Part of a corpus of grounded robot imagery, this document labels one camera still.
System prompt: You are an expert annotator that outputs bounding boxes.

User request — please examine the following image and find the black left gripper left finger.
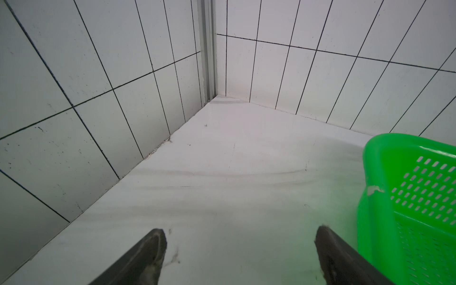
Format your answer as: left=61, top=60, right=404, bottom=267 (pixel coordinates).
left=91, top=229, right=167, bottom=285

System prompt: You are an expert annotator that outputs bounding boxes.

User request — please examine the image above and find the green plastic basket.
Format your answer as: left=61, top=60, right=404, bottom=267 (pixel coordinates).
left=357, top=133, right=456, bottom=285

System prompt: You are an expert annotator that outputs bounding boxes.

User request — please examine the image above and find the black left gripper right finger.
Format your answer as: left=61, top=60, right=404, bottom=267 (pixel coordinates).
left=315, top=226, right=392, bottom=285

